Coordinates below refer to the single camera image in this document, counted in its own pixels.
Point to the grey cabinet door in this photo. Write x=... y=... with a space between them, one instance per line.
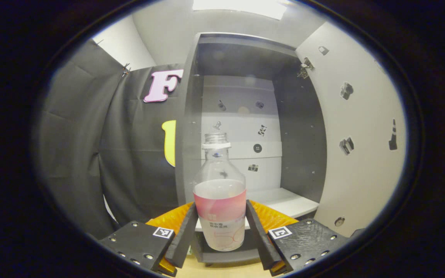
x=361 y=173

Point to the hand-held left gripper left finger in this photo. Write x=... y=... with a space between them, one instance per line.
x=185 y=239

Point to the metal door hinge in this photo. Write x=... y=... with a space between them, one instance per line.
x=305 y=67

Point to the dark grey cabinet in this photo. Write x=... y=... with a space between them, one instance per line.
x=303 y=154

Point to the black backdrop cloth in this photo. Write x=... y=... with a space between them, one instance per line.
x=91 y=154

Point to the clear bottle with pink label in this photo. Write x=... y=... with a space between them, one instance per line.
x=219 y=204

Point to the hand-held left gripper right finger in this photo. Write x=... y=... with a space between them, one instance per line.
x=259 y=239

